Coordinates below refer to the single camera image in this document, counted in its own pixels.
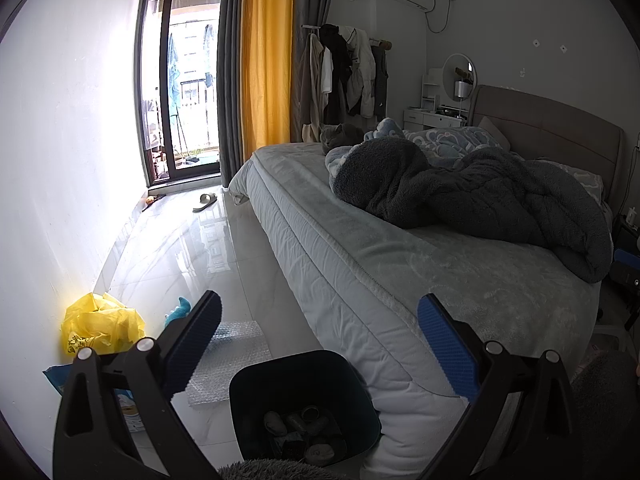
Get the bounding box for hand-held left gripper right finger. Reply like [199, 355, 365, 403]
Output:
[417, 293, 591, 480]

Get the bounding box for grey fleece blanket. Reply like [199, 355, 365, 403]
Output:
[325, 137, 613, 283]

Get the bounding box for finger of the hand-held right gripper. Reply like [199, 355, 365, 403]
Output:
[613, 248, 640, 286]

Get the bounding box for yellow curtain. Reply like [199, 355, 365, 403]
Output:
[241, 0, 296, 150]

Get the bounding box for beige upholstered headboard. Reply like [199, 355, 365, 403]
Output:
[469, 85, 623, 206]

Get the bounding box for bubble wrap sheet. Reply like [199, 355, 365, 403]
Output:
[185, 320, 273, 406]

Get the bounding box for white shirt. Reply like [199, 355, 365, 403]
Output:
[320, 47, 335, 96]

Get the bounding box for white table lamp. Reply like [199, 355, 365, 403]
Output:
[452, 81, 473, 121]

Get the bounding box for long white sock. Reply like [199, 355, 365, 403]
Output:
[263, 410, 288, 437]

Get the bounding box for bed with light sheet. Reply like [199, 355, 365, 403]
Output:
[230, 140, 616, 480]

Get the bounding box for yellow plastic bag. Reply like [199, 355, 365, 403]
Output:
[61, 292, 147, 357]

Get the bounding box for white jacket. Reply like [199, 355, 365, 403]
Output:
[337, 26, 377, 118]

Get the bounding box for black framed balcony door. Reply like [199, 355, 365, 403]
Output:
[135, 0, 228, 188]

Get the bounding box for white desktop organizer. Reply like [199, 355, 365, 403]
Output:
[421, 72, 443, 108]

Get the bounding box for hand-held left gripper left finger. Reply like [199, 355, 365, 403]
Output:
[52, 290, 223, 480]

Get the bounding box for person's grey fleece clothing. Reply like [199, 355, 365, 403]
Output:
[217, 457, 361, 480]

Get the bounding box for dark teal trash bin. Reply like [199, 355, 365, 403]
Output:
[228, 350, 382, 468]

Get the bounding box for beige pillow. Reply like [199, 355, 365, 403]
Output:
[477, 116, 512, 153]

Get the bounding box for round white mirror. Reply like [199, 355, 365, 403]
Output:
[442, 53, 477, 98]

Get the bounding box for grey cat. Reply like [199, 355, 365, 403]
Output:
[319, 123, 367, 157]

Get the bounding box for person's right forearm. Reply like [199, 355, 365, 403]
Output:
[570, 347, 640, 480]

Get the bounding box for white vanity table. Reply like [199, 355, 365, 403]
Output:
[404, 106, 468, 131]

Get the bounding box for grey garment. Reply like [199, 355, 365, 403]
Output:
[371, 47, 390, 116]

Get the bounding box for black garment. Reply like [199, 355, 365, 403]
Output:
[319, 23, 358, 126]

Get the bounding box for blue cloud-patterned duvet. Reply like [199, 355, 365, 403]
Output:
[363, 117, 511, 168]

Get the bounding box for grey curtain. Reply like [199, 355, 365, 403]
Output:
[216, 0, 251, 188]
[290, 0, 341, 143]

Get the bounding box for blue paper bag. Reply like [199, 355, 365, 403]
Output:
[42, 365, 151, 433]

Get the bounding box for teal plush toy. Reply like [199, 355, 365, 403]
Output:
[164, 296, 193, 328]

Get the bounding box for clothes on rack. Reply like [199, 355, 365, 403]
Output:
[301, 23, 396, 126]

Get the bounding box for dark snack packet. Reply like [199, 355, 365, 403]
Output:
[275, 432, 306, 458]

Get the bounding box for air conditioner power cable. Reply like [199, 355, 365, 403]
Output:
[424, 0, 458, 33]

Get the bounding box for light grey pillow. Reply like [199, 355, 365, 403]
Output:
[537, 157, 606, 201]

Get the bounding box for balled white sock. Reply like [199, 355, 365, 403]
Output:
[305, 442, 336, 463]

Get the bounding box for beige coat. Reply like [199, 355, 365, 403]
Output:
[300, 35, 326, 143]

